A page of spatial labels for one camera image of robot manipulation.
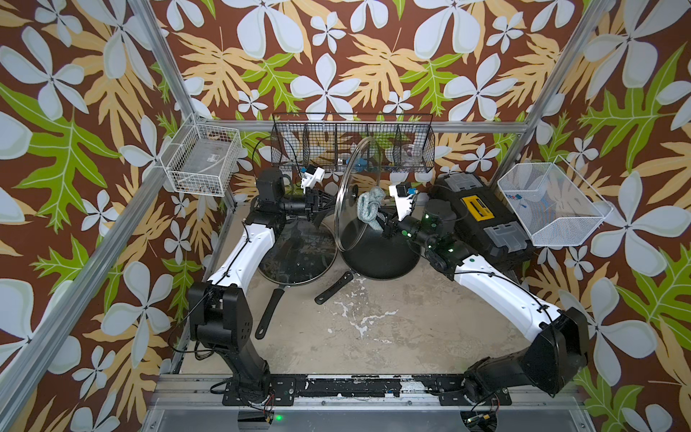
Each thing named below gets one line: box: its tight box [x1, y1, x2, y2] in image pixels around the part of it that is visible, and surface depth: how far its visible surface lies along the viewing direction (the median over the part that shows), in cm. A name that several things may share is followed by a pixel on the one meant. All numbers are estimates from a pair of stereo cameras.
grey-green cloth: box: [357, 186, 386, 232], surface depth 69 cm
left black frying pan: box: [254, 218, 354, 340], surface depth 89 cm
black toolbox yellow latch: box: [428, 172, 533, 268], surface depth 94 cm
